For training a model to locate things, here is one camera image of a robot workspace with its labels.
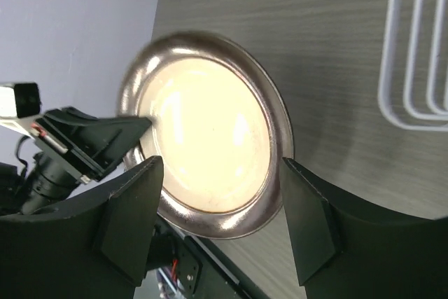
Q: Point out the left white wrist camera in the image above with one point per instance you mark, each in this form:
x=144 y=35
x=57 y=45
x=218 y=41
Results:
x=20 y=100

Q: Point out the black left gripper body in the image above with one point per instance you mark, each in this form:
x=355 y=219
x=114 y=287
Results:
x=60 y=166

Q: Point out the large brown rimmed cream plate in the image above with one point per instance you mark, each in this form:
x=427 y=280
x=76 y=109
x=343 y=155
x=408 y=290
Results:
x=219 y=124

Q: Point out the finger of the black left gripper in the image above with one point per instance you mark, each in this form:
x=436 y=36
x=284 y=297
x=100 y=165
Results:
x=94 y=147

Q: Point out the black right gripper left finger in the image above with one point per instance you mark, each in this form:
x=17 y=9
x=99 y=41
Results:
x=93 y=245

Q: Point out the white wire dish rack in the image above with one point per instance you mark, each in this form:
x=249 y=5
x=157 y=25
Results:
x=436 y=119

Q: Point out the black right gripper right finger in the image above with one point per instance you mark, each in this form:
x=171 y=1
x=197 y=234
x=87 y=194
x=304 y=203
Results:
x=346 y=247

